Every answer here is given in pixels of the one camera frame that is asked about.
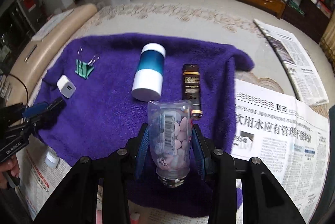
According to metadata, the clear bottle with pink pills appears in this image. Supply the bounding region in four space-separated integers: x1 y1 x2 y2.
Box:
148 100 192 188

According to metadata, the white round USB light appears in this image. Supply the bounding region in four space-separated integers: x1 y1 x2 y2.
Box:
45 149 60 169

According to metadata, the white blue cylindrical container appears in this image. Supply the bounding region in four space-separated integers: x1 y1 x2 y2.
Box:
131 42 166 102

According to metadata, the white USB charger cube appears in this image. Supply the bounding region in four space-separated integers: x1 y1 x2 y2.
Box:
56 75 76 99

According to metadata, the dark brown gold bottle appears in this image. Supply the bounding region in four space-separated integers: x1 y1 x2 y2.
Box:
182 64 203 120

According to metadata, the green binder clip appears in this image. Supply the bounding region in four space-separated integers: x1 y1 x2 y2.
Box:
75 48 100 79

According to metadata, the person's left hand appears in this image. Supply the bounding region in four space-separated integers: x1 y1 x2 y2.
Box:
0 155 20 189

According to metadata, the purple towel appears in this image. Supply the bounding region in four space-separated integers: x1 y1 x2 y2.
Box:
33 32 255 218

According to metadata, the black pen on sofa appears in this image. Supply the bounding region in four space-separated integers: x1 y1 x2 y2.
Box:
24 44 37 62

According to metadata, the large spread newspaper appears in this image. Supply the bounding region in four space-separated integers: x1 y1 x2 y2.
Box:
17 80 330 222

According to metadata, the paper sheet on sofa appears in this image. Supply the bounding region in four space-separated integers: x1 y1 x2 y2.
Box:
31 9 74 41

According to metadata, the folded newspaper far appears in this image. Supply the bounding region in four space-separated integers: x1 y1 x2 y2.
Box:
253 19 329 107

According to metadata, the patterned beige table cover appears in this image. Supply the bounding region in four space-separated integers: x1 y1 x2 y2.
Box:
46 2 286 94

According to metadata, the beige patterned curtain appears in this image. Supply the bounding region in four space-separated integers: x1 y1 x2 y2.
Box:
320 13 335 62

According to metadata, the black cable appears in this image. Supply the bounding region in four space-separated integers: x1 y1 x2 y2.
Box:
7 73 30 103

